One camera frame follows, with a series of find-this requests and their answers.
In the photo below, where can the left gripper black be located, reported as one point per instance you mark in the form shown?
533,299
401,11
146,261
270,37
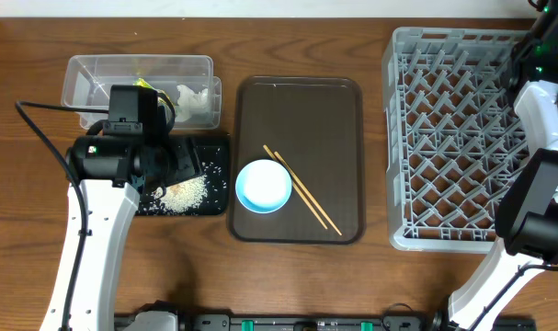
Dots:
189,166

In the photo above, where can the rice leftovers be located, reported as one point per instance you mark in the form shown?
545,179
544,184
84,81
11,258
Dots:
200,196

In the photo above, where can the white tissue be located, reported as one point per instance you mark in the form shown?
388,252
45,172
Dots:
191,103

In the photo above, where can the green orange snack wrapper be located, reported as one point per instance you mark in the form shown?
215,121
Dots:
162,95

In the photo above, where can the light blue bowl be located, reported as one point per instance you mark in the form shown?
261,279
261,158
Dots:
263,186

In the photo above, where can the wooden chopstick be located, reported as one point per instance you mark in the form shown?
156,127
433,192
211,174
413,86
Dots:
297,189
323,214

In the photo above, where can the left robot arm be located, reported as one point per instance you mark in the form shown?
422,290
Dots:
130,156

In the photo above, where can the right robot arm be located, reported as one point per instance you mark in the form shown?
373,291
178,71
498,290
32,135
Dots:
526,222

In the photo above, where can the black food waste tray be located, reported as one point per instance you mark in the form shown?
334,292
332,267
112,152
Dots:
213,148

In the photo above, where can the clear plastic waste bin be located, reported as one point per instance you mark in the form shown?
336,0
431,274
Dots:
89,78

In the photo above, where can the grey dishwasher rack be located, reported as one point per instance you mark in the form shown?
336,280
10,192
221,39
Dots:
466,110

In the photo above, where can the brown serving tray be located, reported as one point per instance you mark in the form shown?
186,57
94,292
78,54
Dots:
316,126

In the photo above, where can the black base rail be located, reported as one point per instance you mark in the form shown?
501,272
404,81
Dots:
165,316

